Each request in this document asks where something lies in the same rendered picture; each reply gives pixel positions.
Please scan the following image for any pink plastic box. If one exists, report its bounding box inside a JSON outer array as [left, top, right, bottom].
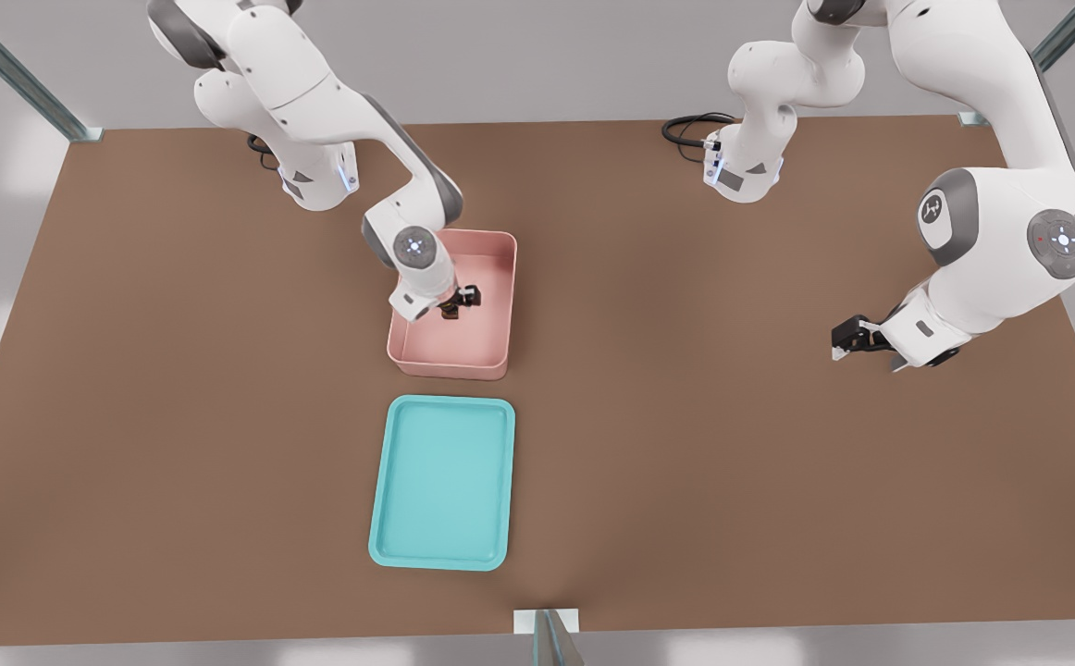
[[387, 229, 518, 381]]

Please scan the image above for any silver frame post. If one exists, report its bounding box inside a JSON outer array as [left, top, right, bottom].
[[958, 0, 1075, 128], [513, 609, 585, 666], [0, 0, 105, 143]]

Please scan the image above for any pale blue-green tray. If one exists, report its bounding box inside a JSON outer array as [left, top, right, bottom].
[[368, 395, 517, 572]]

